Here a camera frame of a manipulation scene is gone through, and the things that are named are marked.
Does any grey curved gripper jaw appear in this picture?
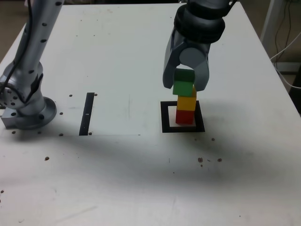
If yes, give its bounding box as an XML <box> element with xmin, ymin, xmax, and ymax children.
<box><xmin>162</xmin><ymin>28</ymin><xmax>186</xmax><ymax>90</ymax></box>
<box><xmin>179</xmin><ymin>46</ymin><xmax>211</xmax><ymax>93</ymax></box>

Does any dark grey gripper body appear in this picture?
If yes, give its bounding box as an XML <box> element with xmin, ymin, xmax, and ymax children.
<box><xmin>173</xmin><ymin>29</ymin><xmax>212</xmax><ymax>57</ymax></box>

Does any green cube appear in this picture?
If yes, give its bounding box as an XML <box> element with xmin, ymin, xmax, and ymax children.
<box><xmin>172</xmin><ymin>69</ymin><xmax>196</xmax><ymax>97</ymax></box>

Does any yellow cube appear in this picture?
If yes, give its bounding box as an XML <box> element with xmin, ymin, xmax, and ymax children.
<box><xmin>176</xmin><ymin>86</ymin><xmax>198</xmax><ymax>112</ymax></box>

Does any red cube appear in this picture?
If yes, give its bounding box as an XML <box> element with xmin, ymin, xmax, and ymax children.
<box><xmin>175</xmin><ymin>108</ymin><xmax>195</xmax><ymax>126</ymax></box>

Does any black tape square outline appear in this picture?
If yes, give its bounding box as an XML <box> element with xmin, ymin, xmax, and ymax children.
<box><xmin>160</xmin><ymin>100</ymin><xmax>206</xmax><ymax>134</ymax></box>

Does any black tape strip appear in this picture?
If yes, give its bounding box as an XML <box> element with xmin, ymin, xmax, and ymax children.
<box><xmin>79</xmin><ymin>92</ymin><xmax>95</xmax><ymax>137</ymax></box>

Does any white upright post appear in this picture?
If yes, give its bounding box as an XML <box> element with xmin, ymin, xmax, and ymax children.
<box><xmin>259</xmin><ymin>0</ymin><xmax>281</xmax><ymax>47</ymax></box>

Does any white cable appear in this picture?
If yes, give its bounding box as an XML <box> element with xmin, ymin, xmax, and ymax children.
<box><xmin>270</xmin><ymin>32</ymin><xmax>301</xmax><ymax>89</ymax></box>

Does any thin black hanging cable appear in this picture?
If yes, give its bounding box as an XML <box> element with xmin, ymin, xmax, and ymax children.
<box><xmin>274</xmin><ymin>0</ymin><xmax>293</xmax><ymax>56</ymax></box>

